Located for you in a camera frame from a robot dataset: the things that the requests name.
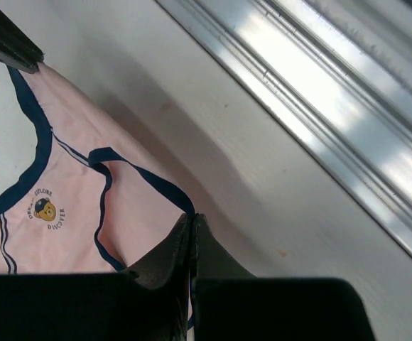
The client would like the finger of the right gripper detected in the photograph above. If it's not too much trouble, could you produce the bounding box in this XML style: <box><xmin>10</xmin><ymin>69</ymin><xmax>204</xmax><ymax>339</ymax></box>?
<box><xmin>0</xmin><ymin>10</ymin><xmax>44</xmax><ymax>74</ymax></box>

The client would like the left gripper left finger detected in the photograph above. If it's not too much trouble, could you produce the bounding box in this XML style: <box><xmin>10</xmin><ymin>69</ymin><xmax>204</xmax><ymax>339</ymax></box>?
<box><xmin>0</xmin><ymin>215</ymin><xmax>192</xmax><ymax>340</ymax></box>

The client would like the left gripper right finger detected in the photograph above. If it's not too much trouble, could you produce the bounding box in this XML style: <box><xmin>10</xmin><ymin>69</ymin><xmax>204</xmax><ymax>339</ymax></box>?
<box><xmin>190</xmin><ymin>215</ymin><xmax>376</xmax><ymax>340</ymax></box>

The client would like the pink underwear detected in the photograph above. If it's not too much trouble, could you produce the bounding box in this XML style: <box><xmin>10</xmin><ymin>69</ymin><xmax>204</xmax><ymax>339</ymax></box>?
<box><xmin>0</xmin><ymin>65</ymin><xmax>195</xmax><ymax>275</ymax></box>

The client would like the aluminium mounting rail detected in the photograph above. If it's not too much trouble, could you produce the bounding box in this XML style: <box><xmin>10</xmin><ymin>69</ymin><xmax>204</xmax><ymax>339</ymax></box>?
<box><xmin>161</xmin><ymin>1</ymin><xmax>412</xmax><ymax>256</ymax></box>

